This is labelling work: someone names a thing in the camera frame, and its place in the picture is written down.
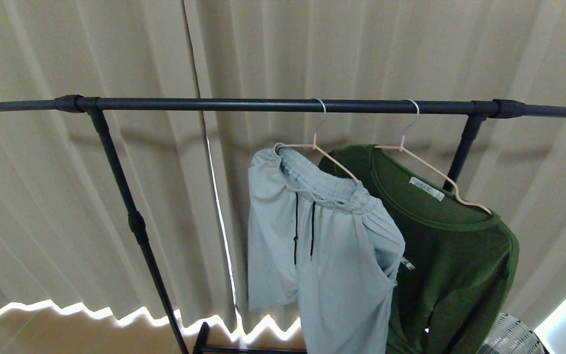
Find pink clothes hanger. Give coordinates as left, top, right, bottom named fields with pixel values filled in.
left=274, top=98, right=361, bottom=185
left=374, top=99, right=493, bottom=215

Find pale grey shorts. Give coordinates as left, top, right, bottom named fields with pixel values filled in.
left=247, top=144, right=406, bottom=354

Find green long-sleeved shirt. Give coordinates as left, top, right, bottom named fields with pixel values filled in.
left=318, top=144, right=520, bottom=354

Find black clothes rack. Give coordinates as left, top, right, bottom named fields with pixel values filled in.
left=0, top=94, right=566, bottom=354

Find white laundry basket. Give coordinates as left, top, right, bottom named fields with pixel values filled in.
left=476, top=313, right=548, bottom=354

